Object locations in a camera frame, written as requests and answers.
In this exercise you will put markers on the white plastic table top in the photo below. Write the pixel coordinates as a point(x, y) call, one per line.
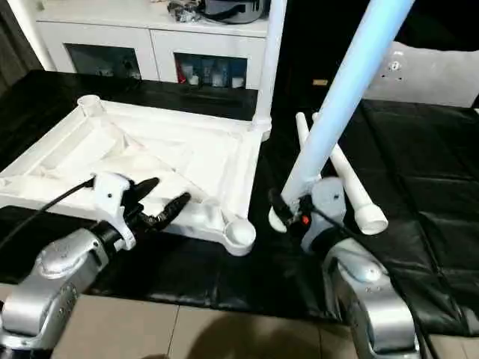
point(187, 157)

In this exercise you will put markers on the white plastic table leg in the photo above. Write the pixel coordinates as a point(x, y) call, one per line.
point(337, 104)
point(302, 125)
point(355, 194)
point(271, 56)

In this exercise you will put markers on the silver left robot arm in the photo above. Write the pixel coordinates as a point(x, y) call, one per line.
point(48, 276)

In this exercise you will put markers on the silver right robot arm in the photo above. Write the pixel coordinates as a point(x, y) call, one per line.
point(370, 299)

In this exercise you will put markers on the black work mat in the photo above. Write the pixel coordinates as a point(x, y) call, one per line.
point(411, 168)

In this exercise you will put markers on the white glass-door cabinet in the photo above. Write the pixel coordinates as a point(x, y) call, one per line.
point(112, 37)

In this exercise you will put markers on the grey cushion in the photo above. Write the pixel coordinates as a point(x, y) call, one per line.
point(430, 75)

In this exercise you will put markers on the grey pleated curtain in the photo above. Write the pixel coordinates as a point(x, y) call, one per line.
point(15, 45)

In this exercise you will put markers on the grey round cooker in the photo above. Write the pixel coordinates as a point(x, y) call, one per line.
point(235, 11)

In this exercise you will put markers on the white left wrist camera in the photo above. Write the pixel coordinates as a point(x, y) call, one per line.
point(110, 202)

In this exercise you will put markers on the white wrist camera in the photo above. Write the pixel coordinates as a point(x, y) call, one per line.
point(329, 202)
point(110, 202)

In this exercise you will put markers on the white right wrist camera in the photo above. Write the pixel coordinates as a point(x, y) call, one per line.
point(329, 202)

